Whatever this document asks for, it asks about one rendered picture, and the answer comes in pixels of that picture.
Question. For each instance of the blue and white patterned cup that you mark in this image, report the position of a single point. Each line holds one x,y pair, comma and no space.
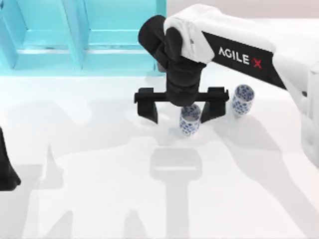
241,102
189,123

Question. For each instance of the light blue rack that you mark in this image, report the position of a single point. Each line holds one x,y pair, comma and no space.
49,37

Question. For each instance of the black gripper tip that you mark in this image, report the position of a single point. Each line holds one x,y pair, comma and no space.
7,169

